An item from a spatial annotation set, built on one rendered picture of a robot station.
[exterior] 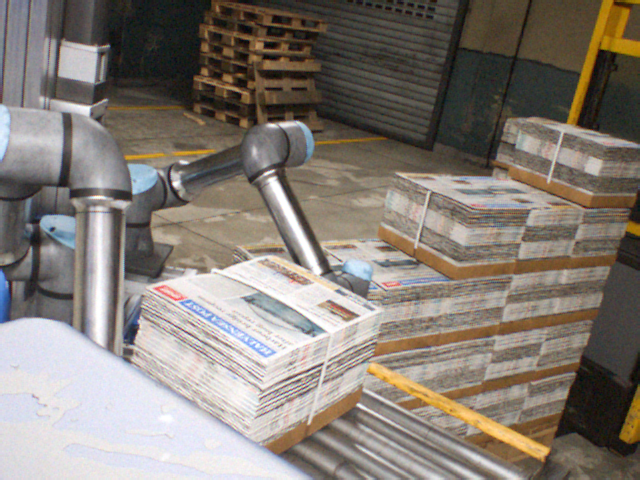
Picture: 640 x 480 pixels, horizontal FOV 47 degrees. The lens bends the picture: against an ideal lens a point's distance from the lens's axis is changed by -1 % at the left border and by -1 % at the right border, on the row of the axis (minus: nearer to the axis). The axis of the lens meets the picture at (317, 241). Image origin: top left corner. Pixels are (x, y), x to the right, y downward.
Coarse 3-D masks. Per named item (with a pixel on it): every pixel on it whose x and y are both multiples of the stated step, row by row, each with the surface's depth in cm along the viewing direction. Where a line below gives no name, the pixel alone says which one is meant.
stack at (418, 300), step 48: (336, 240) 245; (384, 240) 256; (384, 288) 213; (432, 288) 224; (480, 288) 238; (528, 288) 254; (384, 336) 219; (528, 336) 265; (384, 384) 227; (432, 384) 243; (480, 432) 271
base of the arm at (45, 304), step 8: (40, 288) 149; (40, 296) 150; (48, 296) 149; (56, 296) 148; (64, 296) 149; (72, 296) 149; (32, 304) 151; (40, 304) 150; (48, 304) 149; (56, 304) 149; (64, 304) 149; (72, 304) 150; (32, 312) 152; (40, 312) 149; (48, 312) 149; (56, 312) 149; (64, 312) 149; (72, 312) 150; (56, 320) 149; (64, 320) 149; (72, 320) 151
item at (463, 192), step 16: (400, 176) 245; (416, 176) 249; (432, 176) 255; (448, 176) 260; (448, 192) 236; (464, 192) 240; (480, 192) 245; (480, 208) 223; (496, 208) 227; (512, 208) 232; (528, 208) 237
